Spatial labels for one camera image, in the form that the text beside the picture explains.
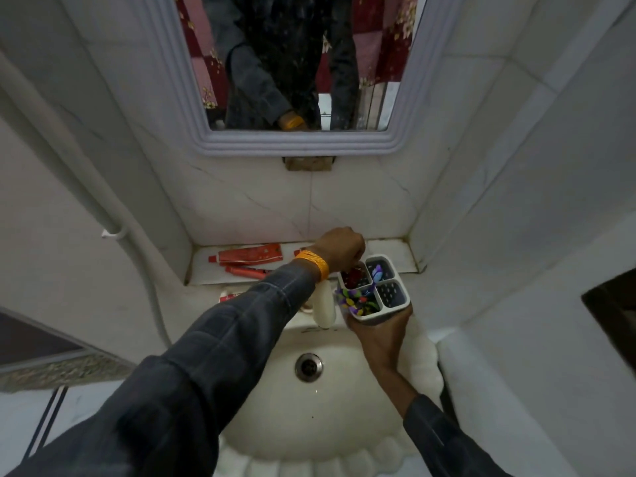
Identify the person's right hand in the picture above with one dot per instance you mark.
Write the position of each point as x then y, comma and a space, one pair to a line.
380, 340

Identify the person's left hand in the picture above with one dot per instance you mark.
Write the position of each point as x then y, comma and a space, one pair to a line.
340, 248

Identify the person's right thumb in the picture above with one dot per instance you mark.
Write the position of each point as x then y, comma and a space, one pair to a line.
406, 317

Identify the person's left fingers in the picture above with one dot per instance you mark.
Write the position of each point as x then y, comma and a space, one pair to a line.
358, 253

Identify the white compartment toothbrush holder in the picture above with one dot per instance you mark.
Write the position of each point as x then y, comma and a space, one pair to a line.
392, 294

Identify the person's right forearm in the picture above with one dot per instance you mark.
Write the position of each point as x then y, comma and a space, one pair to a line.
437, 442

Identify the person's left forearm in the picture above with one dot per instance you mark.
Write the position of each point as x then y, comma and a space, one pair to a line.
208, 372

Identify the dark red item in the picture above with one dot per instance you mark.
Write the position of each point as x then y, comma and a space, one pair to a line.
355, 278

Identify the purple toothbrush head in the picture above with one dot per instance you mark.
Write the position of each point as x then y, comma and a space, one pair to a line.
376, 273

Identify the orange wristband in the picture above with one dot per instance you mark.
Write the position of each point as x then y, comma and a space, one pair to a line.
315, 262

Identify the colourful small items bunch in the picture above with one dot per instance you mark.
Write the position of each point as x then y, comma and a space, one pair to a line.
358, 302

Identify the white basin faucet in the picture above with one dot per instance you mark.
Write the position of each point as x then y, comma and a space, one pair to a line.
324, 305

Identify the metal basin drain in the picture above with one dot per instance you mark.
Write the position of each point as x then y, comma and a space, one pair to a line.
308, 367

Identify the red toothpaste box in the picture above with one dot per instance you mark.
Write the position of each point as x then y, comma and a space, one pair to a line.
248, 253

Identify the red toothpaste tube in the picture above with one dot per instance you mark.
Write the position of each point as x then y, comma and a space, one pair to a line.
244, 272

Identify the small red white tube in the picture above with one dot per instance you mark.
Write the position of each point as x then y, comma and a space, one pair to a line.
229, 296

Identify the white scalloped wash basin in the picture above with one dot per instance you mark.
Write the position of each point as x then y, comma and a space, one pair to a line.
308, 417

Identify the white pipe clip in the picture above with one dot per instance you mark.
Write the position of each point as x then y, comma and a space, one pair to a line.
114, 233

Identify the dark door panel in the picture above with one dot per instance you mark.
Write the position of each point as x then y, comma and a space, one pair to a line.
35, 340

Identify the brown mirror bracket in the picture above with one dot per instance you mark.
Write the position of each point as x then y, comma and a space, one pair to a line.
308, 164

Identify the white framed wall mirror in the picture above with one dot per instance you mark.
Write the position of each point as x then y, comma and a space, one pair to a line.
298, 69

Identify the white wall pipe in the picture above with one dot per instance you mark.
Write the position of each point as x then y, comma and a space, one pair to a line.
74, 163

